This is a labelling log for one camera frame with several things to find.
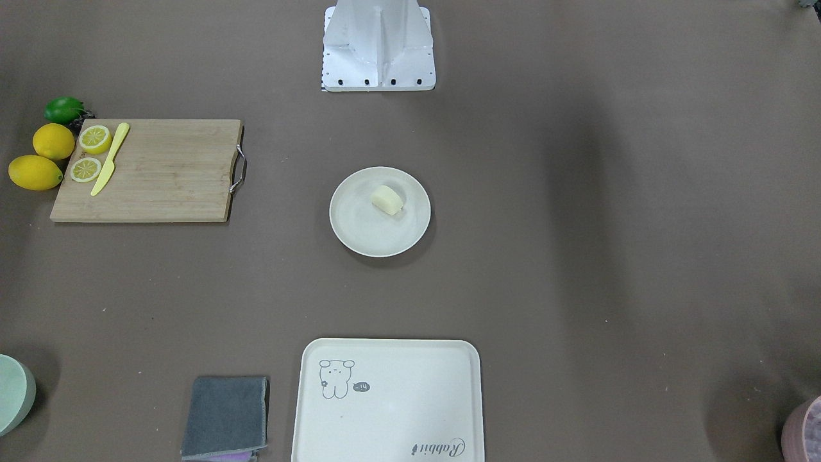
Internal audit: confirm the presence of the cream round plate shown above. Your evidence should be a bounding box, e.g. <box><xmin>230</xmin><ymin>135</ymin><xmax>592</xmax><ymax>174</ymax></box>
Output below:
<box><xmin>328</xmin><ymin>166</ymin><xmax>433</xmax><ymax>258</ymax></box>

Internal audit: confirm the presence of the white bun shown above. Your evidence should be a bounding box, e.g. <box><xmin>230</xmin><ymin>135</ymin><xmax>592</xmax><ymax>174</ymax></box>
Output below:
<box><xmin>370</xmin><ymin>185</ymin><xmax>404</xmax><ymax>216</ymax></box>

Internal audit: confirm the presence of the cream rabbit tray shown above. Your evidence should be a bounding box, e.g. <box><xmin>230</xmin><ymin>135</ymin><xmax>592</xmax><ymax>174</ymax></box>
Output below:
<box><xmin>291</xmin><ymin>338</ymin><xmax>485</xmax><ymax>461</ymax></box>

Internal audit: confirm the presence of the wooden cutting board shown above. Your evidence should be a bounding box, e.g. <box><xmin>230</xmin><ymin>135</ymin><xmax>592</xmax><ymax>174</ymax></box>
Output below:
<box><xmin>50</xmin><ymin>118</ymin><xmax>243</xmax><ymax>223</ymax></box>

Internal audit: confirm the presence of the grey folded cloth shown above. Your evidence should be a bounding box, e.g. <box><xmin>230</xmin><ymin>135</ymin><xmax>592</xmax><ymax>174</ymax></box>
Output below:
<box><xmin>181</xmin><ymin>375</ymin><xmax>269</xmax><ymax>461</ymax></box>

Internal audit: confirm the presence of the yellow plastic knife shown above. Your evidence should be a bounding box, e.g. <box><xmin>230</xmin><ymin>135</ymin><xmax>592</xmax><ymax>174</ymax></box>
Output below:
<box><xmin>90</xmin><ymin>123</ymin><xmax>131</xmax><ymax>196</ymax></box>

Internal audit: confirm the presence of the lemon half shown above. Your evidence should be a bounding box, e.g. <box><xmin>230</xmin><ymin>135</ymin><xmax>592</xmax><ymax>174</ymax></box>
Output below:
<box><xmin>67</xmin><ymin>156</ymin><xmax>103</xmax><ymax>184</ymax></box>
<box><xmin>78</xmin><ymin>124</ymin><xmax>114</xmax><ymax>155</ymax></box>

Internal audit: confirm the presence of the yellow lemon near lime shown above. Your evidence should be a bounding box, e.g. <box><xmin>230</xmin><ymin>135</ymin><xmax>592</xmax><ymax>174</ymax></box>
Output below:
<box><xmin>32</xmin><ymin>123</ymin><xmax>76</xmax><ymax>160</ymax></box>

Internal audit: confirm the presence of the green lime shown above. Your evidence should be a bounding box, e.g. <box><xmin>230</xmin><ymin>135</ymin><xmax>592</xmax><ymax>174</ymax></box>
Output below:
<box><xmin>43</xmin><ymin>96</ymin><xmax>85</xmax><ymax>125</ymax></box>

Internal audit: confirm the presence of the yellow lemon outer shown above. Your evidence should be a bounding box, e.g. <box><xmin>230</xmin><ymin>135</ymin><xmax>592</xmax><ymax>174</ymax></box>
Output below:
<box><xmin>8</xmin><ymin>155</ymin><xmax>63</xmax><ymax>191</ymax></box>

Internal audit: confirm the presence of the mint green bowl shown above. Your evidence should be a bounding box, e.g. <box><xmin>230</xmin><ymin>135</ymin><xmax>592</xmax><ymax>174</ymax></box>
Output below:
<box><xmin>1</xmin><ymin>354</ymin><xmax>37</xmax><ymax>436</ymax></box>

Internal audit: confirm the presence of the pink bowl of ice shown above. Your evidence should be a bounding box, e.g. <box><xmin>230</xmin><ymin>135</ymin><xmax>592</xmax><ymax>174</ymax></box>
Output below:
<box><xmin>781</xmin><ymin>397</ymin><xmax>820</xmax><ymax>461</ymax></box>

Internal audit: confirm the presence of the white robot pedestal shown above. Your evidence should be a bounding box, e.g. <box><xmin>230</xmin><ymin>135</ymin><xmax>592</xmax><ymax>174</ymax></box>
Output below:
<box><xmin>321</xmin><ymin>1</ymin><xmax>436</xmax><ymax>92</ymax></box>

